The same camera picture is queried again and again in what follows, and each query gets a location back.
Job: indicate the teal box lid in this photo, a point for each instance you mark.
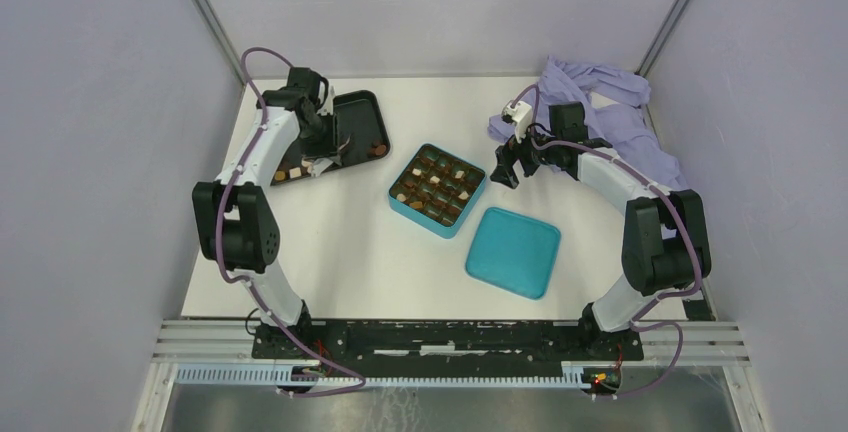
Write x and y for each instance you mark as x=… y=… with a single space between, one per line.
x=514 y=252

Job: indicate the teal chocolate box with dividers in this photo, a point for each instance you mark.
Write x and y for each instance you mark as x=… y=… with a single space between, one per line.
x=436 y=208

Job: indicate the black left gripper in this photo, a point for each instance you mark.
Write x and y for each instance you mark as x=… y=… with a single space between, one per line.
x=330 y=148

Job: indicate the black chocolate tray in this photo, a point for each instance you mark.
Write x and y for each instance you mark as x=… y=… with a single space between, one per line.
x=362 y=127

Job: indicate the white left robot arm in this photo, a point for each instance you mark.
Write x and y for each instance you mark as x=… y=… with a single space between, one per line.
x=236 y=225

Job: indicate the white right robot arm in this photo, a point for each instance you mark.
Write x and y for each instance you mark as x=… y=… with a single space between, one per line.
x=665 y=247

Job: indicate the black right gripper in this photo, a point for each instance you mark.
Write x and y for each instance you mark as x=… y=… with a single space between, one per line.
x=504 y=172

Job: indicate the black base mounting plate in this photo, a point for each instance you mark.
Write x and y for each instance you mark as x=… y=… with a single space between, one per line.
x=559 y=340

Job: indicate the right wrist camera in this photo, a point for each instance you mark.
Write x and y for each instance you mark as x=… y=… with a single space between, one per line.
x=520 y=115

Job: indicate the lavender crumpled cloth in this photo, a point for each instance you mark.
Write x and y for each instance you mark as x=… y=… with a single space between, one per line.
x=613 y=101

